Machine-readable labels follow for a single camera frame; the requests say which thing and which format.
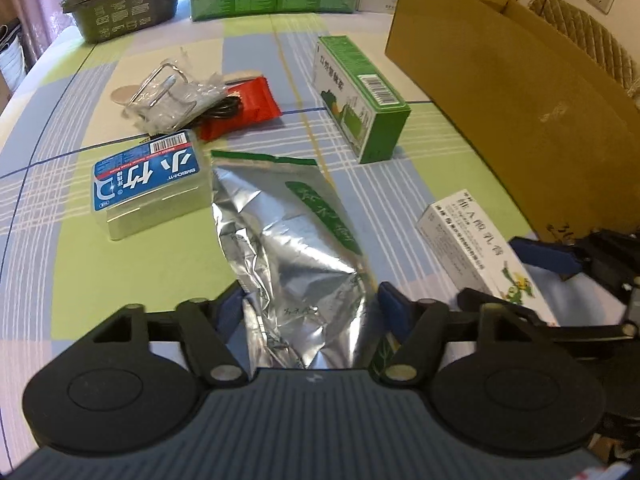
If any white medicine box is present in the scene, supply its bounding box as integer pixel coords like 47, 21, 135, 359
416, 190, 558, 326

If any silver green foil pouch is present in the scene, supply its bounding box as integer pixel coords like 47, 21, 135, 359
210, 151, 383, 370

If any blue floss pick box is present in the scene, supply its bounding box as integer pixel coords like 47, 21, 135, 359
91, 129, 212, 240

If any green medicine box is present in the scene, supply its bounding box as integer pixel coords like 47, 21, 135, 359
312, 36, 411, 164

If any red candy packet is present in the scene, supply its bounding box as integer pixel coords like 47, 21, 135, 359
194, 76, 282, 142

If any clear bag with metal hook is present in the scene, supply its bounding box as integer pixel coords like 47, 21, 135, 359
122, 50, 228, 136

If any brown cardboard box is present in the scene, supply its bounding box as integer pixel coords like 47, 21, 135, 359
385, 0, 639, 242

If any checked tablecloth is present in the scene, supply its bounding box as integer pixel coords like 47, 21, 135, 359
0, 8, 632, 466

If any quilted covered chair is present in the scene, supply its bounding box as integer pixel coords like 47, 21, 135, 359
528, 0, 639, 106

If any pink curtain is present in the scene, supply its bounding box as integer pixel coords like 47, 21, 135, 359
1, 0, 74, 64

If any black audio cable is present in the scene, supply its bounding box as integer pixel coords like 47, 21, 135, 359
184, 94, 246, 129

